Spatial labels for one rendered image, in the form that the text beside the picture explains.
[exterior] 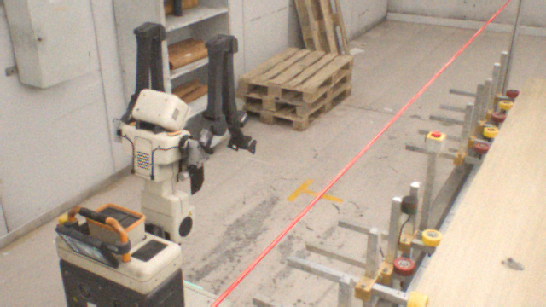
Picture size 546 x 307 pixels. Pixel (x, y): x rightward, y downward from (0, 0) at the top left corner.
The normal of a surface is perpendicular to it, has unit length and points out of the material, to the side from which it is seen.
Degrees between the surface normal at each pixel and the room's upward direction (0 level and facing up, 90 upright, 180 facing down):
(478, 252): 0
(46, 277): 0
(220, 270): 0
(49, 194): 90
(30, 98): 90
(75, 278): 90
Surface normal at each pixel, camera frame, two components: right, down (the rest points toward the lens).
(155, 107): -0.38, -0.33
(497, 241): 0.00, -0.90
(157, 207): -0.50, 0.25
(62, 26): 0.87, 0.22
